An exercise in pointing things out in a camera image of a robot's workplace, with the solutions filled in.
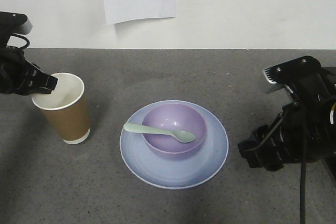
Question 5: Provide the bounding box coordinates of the mint green plastic spoon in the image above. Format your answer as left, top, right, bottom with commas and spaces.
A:
123, 123, 196, 143

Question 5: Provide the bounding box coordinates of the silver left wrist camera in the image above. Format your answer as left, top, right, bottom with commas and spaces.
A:
13, 14, 33, 35

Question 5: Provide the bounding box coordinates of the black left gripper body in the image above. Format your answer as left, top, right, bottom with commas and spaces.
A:
1, 12, 30, 95

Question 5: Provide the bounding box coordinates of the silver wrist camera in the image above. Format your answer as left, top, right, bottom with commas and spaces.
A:
13, 14, 33, 35
258, 69, 282, 94

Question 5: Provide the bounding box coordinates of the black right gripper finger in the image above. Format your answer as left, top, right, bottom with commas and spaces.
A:
237, 125, 284, 171

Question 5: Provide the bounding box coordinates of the brown paper cup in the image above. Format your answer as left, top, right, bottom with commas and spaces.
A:
31, 73, 90, 145

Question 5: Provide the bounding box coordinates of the light blue plate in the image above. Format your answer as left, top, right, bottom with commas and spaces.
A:
120, 100, 229, 189

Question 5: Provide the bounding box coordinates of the purple plastic bowl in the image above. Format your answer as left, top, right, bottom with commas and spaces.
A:
142, 103, 207, 160

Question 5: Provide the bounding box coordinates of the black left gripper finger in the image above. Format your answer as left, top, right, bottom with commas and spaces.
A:
25, 62, 58, 95

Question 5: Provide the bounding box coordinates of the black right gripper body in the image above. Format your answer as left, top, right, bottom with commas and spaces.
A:
262, 56, 335, 164

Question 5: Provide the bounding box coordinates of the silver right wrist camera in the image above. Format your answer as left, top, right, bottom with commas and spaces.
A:
258, 69, 282, 94

